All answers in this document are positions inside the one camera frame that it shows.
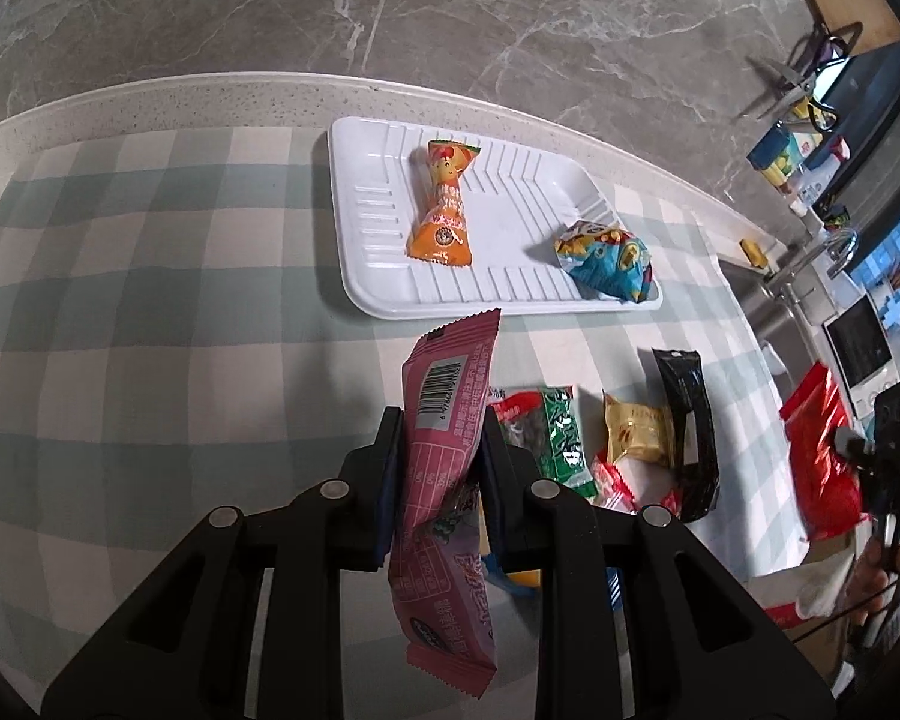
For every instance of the red plastic bag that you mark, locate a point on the red plastic bag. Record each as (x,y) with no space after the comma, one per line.
(817,465)

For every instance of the yellow sponge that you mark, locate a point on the yellow sponge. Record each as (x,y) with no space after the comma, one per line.
(754,253)

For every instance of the blue yellow box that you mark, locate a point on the blue yellow box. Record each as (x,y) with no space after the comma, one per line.
(774,154)

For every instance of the white microwave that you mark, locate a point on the white microwave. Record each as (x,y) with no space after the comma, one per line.
(859,349)

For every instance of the black snack packet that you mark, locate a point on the black snack packet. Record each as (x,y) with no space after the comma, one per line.
(679,405)

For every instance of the steel sink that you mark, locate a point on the steel sink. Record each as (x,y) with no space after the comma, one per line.
(780,322)

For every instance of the pink snack packet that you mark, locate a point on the pink snack packet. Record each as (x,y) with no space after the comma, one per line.
(436,420)

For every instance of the metal faucet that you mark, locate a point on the metal faucet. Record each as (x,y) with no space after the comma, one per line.
(840,244)

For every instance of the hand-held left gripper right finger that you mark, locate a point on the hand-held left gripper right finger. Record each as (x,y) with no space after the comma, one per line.
(491,495)

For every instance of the white plastic bag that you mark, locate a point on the white plastic bag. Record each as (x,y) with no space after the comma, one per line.
(817,589)

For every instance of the scissors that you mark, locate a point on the scissors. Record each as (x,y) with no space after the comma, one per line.
(791,86)

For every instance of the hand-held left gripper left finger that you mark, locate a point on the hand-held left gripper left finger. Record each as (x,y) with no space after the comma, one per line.
(387,487)

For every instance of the white plastic tray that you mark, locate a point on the white plastic tray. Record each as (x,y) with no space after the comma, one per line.
(510,217)

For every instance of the orange snack packet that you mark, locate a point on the orange snack packet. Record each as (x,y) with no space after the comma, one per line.
(442,217)

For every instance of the green white checked tablecloth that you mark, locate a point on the green white checked tablecloth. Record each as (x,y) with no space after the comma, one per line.
(157,315)

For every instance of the red white snack packet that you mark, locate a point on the red white snack packet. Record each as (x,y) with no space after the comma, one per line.
(622,484)

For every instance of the beige snack packet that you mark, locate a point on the beige snack packet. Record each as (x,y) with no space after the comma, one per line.
(637,431)

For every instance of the person's right hand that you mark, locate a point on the person's right hand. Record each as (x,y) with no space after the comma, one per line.
(874,577)

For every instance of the green red snack packet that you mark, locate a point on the green red snack packet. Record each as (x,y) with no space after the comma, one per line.
(562,435)

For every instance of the blue yellow snack packet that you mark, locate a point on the blue yellow snack packet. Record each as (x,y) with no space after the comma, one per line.
(607,262)

